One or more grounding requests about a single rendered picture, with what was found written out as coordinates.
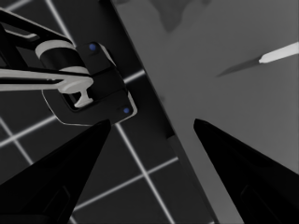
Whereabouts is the small white T-shaped piece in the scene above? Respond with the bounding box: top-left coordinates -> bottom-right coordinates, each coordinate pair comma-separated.
258,41 -> 299,65

